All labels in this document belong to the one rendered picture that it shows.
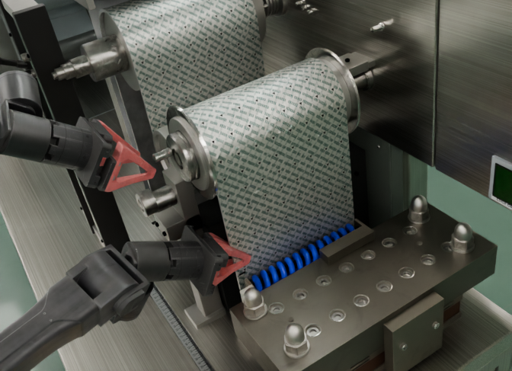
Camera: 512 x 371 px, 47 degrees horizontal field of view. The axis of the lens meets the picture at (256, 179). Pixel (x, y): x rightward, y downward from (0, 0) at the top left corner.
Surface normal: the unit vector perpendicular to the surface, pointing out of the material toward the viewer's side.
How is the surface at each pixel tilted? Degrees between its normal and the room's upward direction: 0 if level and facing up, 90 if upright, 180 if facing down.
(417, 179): 90
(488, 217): 0
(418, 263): 0
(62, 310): 27
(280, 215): 90
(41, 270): 0
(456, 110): 90
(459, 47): 90
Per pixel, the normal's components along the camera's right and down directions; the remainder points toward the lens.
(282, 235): 0.51, 0.43
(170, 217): -0.15, -0.81
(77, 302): 0.21, -0.60
